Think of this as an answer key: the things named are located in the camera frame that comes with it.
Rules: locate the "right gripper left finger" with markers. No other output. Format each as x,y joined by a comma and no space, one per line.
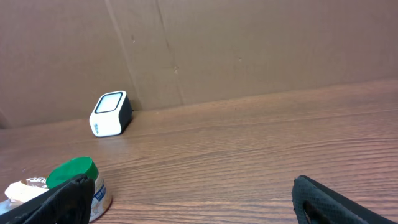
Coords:
53,206

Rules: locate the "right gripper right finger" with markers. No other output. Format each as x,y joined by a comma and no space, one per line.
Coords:
315,203

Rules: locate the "green lid jar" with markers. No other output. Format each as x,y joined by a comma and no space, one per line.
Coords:
85,182

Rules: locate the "brown PanTree snack bag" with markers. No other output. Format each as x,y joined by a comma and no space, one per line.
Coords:
22,191

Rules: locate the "white barcode scanner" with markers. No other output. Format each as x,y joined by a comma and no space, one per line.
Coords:
111,115

